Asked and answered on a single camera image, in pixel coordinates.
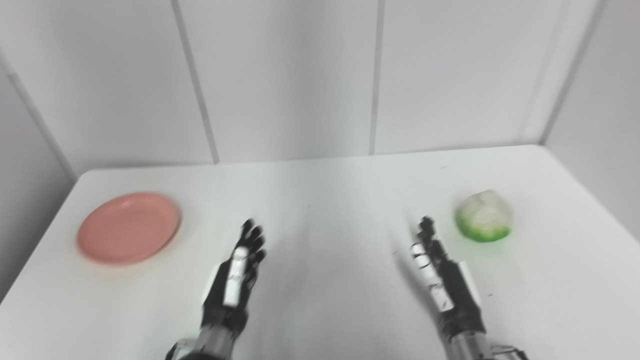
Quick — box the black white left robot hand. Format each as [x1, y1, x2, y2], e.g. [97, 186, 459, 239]
[201, 218, 268, 332]

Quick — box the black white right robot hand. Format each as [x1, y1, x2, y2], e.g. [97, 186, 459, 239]
[409, 215, 487, 342]

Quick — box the green white cabbage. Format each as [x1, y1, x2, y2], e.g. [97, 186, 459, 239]
[454, 189, 514, 244]

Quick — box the pink round plate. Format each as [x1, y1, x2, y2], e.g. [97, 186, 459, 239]
[76, 192, 183, 266]

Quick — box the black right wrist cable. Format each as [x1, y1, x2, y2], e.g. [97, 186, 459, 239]
[491, 344, 530, 360]

